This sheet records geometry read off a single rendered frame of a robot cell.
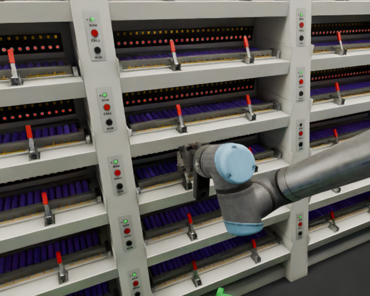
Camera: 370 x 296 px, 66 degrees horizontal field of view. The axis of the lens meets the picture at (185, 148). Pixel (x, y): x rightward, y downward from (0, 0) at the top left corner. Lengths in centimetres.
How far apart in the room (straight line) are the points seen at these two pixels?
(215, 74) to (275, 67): 24
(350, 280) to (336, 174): 91
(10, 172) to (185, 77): 55
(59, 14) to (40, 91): 20
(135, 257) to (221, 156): 51
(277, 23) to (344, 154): 66
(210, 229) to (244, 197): 45
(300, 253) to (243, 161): 81
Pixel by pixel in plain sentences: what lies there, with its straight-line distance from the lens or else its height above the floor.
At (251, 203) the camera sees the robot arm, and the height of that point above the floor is 62.
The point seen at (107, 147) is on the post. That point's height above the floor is 73.
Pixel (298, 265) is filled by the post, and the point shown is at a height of 7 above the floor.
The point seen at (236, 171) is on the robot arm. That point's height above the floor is 70.
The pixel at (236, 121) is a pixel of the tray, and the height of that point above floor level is 74.
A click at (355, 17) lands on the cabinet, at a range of 169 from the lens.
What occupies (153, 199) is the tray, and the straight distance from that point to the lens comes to 93.
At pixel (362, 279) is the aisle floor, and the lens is 154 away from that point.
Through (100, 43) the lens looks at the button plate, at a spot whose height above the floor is 102.
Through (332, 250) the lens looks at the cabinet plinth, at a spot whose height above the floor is 3.
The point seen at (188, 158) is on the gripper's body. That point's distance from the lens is 84.
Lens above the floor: 92
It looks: 15 degrees down
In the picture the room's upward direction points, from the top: 6 degrees counter-clockwise
